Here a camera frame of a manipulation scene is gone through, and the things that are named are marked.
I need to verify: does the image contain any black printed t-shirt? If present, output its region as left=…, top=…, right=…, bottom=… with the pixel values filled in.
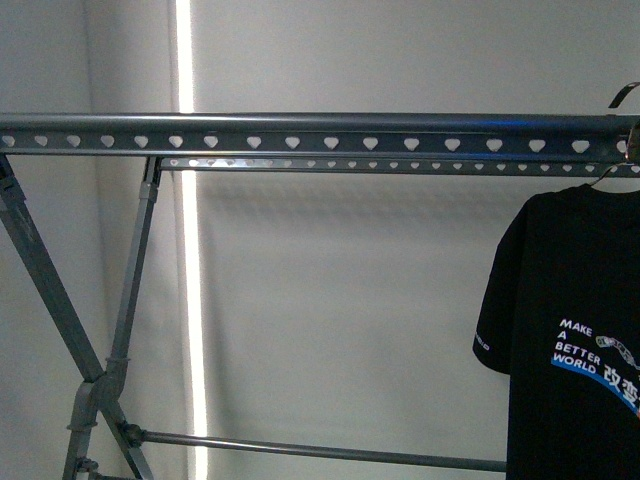
left=473, top=185, right=639, bottom=479

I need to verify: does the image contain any metal clothes hanger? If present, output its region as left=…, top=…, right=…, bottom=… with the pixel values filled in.
left=589, top=82, right=639, bottom=187

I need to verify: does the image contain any grey rear rack leg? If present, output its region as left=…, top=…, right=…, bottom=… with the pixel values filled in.
left=62, top=157, right=161, bottom=479

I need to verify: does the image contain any grey lower rack crossbar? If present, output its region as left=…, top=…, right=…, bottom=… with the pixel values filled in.
left=120, top=423, right=507, bottom=473

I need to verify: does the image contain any grey front perforated rack rail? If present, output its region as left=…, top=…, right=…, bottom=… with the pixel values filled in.
left=1, top=113, right=639, bottom=162

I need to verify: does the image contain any grey perforated rack rail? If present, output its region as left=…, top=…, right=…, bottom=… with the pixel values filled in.
left=1, top=113, right=639, bottom=162
left=161, top=158, right=639, bottom=179

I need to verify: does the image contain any grey rear perforated rack rail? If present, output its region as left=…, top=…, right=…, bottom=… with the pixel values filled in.
left=161, top=158, right=639, bottom=179

